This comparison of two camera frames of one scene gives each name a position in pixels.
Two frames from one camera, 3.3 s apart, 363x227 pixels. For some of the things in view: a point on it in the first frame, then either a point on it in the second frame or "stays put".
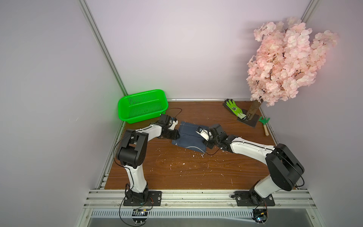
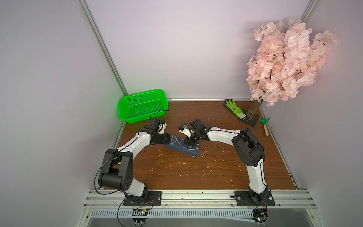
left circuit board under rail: x=139 y=212 stays put
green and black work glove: x=231 y=104 stays put
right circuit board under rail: x=260 y=215 stays put
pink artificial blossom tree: x=287 y=59 stays put
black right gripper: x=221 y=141 -> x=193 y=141
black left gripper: x=174 y=135 -> x=165 y=139
